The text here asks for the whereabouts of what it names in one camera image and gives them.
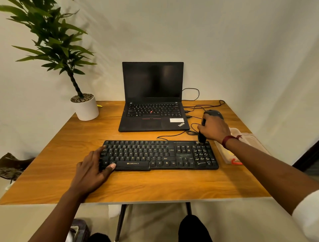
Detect white plant pot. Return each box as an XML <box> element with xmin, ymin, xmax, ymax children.
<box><xmin>70</xmin><ymin>93</ymin><xmax>100</xmax><ymax>122</ymax></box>

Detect green leafy plant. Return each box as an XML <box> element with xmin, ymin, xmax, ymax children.
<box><xmin>0</xmin><ymin>0</ymin><xmax>98</xmax><ymax>99</ymax></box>

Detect red wrist band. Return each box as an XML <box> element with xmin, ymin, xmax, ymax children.
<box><xmin>222</xmin><ymin>134</ymin><xmax>243</xmax><ymax>149</ymax></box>

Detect black door frame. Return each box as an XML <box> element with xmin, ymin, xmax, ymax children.
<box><xmin>292</xmin><ymin>141</ymin><xmax>319</xmax><ymax>173</ymax></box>

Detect black cleaning brush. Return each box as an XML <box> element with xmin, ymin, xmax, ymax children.
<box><xmin>197</xmin><ymin>117</ymin><xmax>207</xmax><ymax>145</ymax></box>

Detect person's left hand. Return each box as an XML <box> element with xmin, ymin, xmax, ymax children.
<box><xmin>69</xmin><ymin>146</ymin><xmax>116</xmax><ymax>197</ymax></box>

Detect person's left forearm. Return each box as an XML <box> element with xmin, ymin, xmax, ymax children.
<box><xmin>29</xmin><ymin>189</ymin><xmax>85</xmax><ymax>242</ymax></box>

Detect black woven basket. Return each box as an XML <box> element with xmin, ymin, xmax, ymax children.
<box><xmin>65</xmin><ymin>219</ymin><xmax>91</xmax><ymax>242</ymax></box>

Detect black keyboard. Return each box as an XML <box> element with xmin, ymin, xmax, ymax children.
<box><xmin>99</xmin><ymin>140</ymin><xmax>220</xmax><ymax>172</ymax></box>

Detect person's right hand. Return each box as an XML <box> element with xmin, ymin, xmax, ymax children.
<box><xmin>197</xmin><ymin>113</ymin><xmax>231</xmax><ymax>145</ymax></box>

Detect person's right forearm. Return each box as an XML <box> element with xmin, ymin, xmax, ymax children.
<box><xmin>225</xmin><ymin>138</ymin><xmax>319</xmax><ymax>215</ymax></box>

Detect black laptop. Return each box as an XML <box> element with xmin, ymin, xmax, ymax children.
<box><xmin>118</xmin><ymin>61</ymin><xmax>190</xmax><ymax>133</ymax></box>

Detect person's black trousers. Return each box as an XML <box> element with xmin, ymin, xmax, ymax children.
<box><xmin>87</xmin><ymin>215</ymin><xmax>213</xmax><ymax>242</ymax></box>

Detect clear lid with orange clips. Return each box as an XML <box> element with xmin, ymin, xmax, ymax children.
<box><xmin>231</xmin><ymin>127</ymin><xmax>271</xmax><ymax>166</ymax></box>

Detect clear plastic container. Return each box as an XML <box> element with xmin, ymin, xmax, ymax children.
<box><xmin>214</xmin><ymin>127</ymin><xmax>250</xmax><ymax>166</ymax></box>

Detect black mouse cable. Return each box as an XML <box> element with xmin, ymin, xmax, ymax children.
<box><xmin>183</xmin><ymin>100</ymin><xmax>226</xmax><ymax>111</ymax></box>

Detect person's white shirt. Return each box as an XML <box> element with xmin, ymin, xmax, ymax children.
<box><xmin>292</xmin><ymin>190</ymin><xmax>319</xmax><ymax>242</ymax></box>

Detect black laptop charger cable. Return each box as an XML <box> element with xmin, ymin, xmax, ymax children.
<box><xmin>182</xmin><ymin>88</ymin><xmax>200</xmax><ymax>101</ymax></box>

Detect brown patterned bag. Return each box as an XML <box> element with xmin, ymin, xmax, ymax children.
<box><xmin>0</xmin><ymin>152</ymin><xmax>35</xmax><ymax>181</ymax></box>

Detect black computer mouse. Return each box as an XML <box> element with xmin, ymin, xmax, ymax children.
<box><xmin>203</xmin><ymin>109</ymin><xmax>224</xmax><ymax>120</ymax></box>

